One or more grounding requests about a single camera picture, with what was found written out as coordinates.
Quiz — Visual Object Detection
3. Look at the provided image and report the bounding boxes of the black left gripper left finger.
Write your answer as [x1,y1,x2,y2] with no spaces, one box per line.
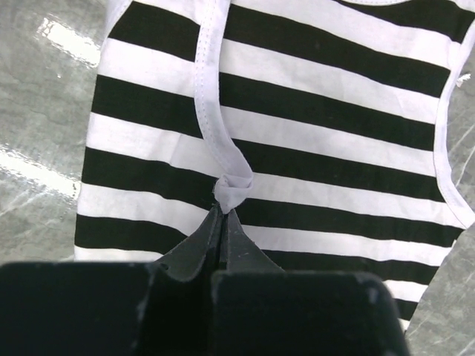
[151,205,222,355]

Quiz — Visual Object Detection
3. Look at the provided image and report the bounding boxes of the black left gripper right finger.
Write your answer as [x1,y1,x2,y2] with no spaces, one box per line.
[212,211,286,356]

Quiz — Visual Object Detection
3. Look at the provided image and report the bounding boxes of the wide striped black white tank top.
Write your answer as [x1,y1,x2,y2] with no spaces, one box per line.
[74,1,474,328]

